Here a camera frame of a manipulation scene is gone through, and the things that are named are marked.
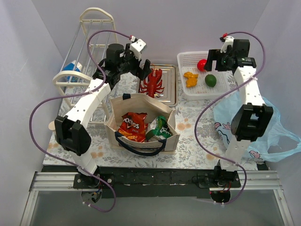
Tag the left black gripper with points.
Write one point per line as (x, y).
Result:
(137, 66)

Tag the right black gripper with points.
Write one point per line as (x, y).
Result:
(216, 59)

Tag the red tomato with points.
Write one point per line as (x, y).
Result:
(201, 65)

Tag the green lime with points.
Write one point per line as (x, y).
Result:
(210, 80)

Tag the orange toy fried chicken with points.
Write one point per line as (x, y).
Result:
(192, 79)

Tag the beige canvas tote bag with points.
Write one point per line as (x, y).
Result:
(141, 103)

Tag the light blue plastic grocery bag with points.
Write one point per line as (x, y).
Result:
(224, 112)

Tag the green snack bag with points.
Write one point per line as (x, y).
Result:
(158, 128)

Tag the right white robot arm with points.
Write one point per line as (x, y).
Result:
(253, 116)

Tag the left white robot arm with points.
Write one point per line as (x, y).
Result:
(70, 130)

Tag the white plastic basket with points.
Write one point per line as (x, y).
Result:
(187, 62)

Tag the metal baking tray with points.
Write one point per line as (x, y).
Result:
(168, 95)

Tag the orange Doritos chip bag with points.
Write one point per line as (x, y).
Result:
(133, 126)

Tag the cream shoe rack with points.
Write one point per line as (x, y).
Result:
(92, 37)

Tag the blue white carton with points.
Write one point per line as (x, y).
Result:
(72, 67)

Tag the floral table mat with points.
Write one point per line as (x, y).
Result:
(188, 154)

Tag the green soap dispenser bottle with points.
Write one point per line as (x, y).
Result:
(51, 127)

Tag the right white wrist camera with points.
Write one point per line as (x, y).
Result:
(227, 41)

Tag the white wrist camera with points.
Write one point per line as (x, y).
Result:
(137, 46)
(227, 41)

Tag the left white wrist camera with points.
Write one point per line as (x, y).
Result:
(137, 46)

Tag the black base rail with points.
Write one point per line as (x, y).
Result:
(156, 182)

